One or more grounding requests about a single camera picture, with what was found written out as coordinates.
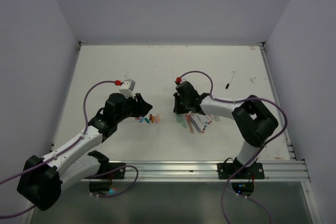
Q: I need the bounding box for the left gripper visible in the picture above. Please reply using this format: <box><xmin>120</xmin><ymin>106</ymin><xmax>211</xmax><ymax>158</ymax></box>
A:
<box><xmin>114</xmin><ymin>92</ymin><xmax>152</xmax><ymax>123</ymax></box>

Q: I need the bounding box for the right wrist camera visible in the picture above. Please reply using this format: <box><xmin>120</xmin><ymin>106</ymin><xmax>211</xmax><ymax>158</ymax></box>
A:
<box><xmin>175</xmin><ymin>77</ymin><xmax>187</xmax><ymax>85</ymax></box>

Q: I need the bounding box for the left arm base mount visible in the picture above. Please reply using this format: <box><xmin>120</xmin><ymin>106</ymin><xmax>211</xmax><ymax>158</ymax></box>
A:
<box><xmin>87</xmin><ymin>163</ymin><xmax>139</xmax><ymax>198</ymax></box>

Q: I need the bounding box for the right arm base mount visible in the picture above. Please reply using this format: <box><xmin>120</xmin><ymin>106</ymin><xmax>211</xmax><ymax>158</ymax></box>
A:
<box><xmin>216</xmin><ymin>156</ymin><xmax>264</xmax><ymax>196</ymax></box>

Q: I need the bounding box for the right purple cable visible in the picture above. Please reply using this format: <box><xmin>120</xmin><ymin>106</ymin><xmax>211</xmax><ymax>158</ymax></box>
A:
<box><xmin>175</xmin><ymin>70</ymin><xmax>289</xmax><ymax>172</ymax></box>

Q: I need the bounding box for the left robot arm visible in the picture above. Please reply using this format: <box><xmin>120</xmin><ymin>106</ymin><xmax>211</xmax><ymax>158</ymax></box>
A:
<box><xmin>17</xmin><ymin>93</ymin><xmax>153</xmax><ymax>211</ymax></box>

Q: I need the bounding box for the neon orange tip marker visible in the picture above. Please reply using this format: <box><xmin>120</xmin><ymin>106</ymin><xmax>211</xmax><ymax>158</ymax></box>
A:
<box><xmin>186</xmin><ymin>114</ymin><xmax>194</xmax><ymax>134</ymax></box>

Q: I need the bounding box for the black cap marker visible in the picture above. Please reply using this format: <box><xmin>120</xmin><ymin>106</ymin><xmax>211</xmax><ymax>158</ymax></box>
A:
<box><xmin>225</xmin><ymin>71</ymin><xmax>235</xmax><ymax>89</ymax></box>

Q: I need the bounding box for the aluminium rail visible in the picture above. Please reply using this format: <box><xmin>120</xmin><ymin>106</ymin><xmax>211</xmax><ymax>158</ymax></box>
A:
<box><xmin>78</xmin><ymin>159</ymin><xmax>312</xmax><ymax>182</ymax></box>

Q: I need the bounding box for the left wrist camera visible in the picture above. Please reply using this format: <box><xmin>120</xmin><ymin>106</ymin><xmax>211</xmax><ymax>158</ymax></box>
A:
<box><xmin>119</xmin><ymin>79</ymin><xmax>135</xmax><ymax>98</ymax></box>

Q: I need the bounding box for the purple grey marker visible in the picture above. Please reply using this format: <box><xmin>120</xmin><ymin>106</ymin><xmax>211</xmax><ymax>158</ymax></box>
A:
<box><xmin>189</xmin><ymin>115</ymin><xmax>202</xmax><ymax>133</ymax></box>

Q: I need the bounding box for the small green highlighter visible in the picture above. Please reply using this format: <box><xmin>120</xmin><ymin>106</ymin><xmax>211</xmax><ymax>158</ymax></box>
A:
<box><xmin>176</xmin><ymin>114</ymin><xmax>187</xmax><ymax>128</ymax></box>

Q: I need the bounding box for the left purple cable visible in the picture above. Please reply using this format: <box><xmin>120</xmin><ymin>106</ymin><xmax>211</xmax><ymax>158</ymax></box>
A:
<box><xmin>0</xmin><ymin>79</ymin><xmax>124</xmax><ymax>218</ymax></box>

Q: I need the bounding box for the purple cable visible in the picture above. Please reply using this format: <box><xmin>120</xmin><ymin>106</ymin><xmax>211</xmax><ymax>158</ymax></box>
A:
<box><xmin>0</xmin><ymin>79</ymin><xmax>124</xmax><ymax>218</ymax></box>
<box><xmin>175</xmin><ymin>70</ymin><xmax>289</xmax><ymax>172</ymax></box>

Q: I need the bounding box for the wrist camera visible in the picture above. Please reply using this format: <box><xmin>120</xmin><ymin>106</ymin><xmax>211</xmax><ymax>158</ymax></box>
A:
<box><xmin>175</xmin><ymin>77</ymin><xmax>187</xmax><ymax>85</ymax></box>
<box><xmin>119</xmin><ymin>79</ymin><xmax>135</xmax><ymax>98</ymax></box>

